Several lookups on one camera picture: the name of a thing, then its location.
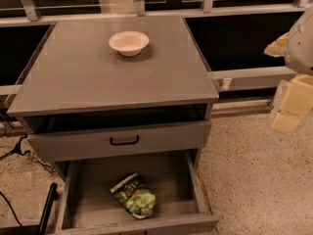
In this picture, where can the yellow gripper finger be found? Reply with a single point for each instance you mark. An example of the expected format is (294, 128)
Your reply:
(296, 104)
(277, 48)

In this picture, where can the green jalapeno chip bag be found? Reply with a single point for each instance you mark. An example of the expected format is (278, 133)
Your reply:
(133, 195)

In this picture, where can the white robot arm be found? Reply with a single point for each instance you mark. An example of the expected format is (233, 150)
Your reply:
(296, 47)

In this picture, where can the closed grey top drawer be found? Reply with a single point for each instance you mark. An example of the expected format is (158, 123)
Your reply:
(90, 144)

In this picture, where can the open grey middle drawer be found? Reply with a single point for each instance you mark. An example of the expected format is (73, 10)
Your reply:
(89, 208)

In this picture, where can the grey drawer cabinet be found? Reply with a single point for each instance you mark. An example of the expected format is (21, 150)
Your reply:
(78, 82)

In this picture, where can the white bowl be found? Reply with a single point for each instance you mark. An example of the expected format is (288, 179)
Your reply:
(129, 43)

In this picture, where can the black bar lower left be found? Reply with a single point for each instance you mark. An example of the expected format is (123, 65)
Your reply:
(38, 229)

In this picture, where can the metal window railing frame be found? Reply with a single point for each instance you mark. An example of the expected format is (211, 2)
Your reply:
(19, 13)

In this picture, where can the black drawer handle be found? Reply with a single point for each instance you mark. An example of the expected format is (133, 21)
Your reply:
(124, 141)

